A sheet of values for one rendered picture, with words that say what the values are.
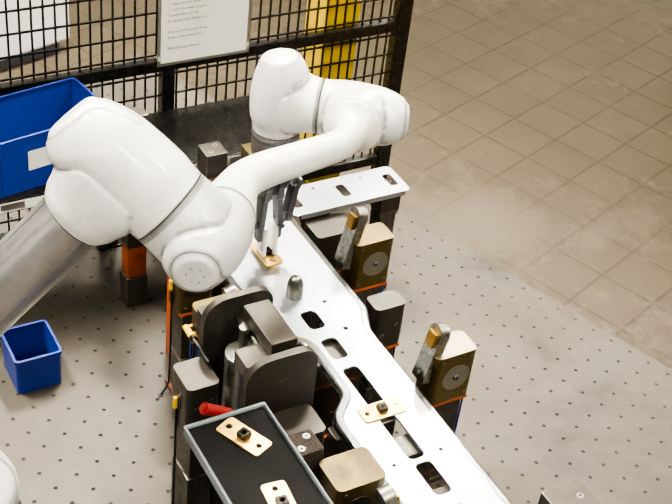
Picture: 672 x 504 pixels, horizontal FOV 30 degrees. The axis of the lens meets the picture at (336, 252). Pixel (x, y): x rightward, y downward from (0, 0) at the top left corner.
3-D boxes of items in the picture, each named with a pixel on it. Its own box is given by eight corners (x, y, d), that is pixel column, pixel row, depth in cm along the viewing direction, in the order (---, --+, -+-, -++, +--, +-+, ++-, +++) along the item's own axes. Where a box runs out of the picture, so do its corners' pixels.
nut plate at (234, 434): (272, 444, 190) (273, 438, 190) (256, 458, 188) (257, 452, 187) (231, 417, 194) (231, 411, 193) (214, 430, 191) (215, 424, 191)
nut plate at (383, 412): (396, 396, 224) (397, 392, 224) (407, 411, 222) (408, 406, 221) (356, 409, 221) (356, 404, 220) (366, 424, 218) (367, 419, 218)
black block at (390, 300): (400, 406, 266) (420, 300, 248) (360, 419, 262) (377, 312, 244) (388, 390, 270) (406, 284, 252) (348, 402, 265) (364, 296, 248)
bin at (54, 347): (64, 383, 261) (63, 351, 255) (17, 396, 256) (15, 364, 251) (47, 350, 268) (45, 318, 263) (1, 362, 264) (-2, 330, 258)
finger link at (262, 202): (274, 184, 239) (268, 185, 238) (265, 232, 245) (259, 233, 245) (265, 173, 242) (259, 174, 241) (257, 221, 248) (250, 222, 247)
